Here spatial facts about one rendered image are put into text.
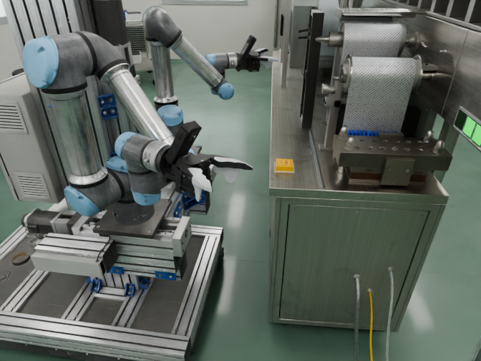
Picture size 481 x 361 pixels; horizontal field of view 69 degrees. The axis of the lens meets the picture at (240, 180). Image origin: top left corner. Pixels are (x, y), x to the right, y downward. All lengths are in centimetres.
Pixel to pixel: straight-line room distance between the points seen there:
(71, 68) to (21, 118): 52
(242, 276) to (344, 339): 67
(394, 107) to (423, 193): 36
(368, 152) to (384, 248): 43
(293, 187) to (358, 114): 41
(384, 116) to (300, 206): 50
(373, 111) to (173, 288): 127
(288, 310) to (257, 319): 26
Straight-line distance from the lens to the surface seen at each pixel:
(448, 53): 153
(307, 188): 133
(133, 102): 104
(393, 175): 141
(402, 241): 156
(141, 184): 93
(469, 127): 131
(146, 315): 182
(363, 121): 152
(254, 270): 224
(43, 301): 206
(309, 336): 198
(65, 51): 103
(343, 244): 152
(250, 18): 699
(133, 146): 89
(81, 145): 110
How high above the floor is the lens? 161
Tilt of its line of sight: 32 degrees down
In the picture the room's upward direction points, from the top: straight up
